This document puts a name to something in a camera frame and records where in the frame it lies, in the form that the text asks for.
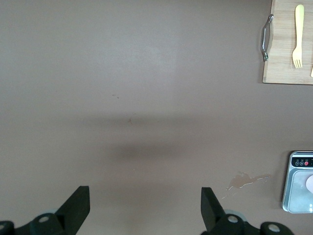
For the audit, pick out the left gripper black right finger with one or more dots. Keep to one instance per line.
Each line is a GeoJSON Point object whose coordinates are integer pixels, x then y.
{"type": "Point", "coordinates": [211, 213]}

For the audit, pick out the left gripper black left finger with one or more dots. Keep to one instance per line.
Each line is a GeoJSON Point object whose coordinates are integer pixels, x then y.
{"type": "Point", "coordinates": [73, 213]}

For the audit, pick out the brown liquid spill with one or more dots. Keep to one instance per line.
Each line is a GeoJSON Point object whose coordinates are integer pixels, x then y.
{"type": "Point", "coordinates": [240, 182]}

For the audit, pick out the silver digital kitchen scale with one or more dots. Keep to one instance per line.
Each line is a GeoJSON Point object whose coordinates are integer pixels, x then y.
{"type": "Point", "coordinates": [297, 195]}

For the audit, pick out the yellow plastic knife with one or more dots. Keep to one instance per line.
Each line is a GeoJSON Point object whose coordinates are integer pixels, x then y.
{"type": "Point", "coordinates": [312, 71]}

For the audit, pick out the wooden cutting board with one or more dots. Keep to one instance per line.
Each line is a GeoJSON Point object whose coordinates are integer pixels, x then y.
{"type": "Point", "coordinates": [283, 36]}

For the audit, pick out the yellow plastic fork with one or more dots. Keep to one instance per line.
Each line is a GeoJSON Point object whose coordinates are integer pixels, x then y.
{"type": "Point", "coordinates": [298, 29]}

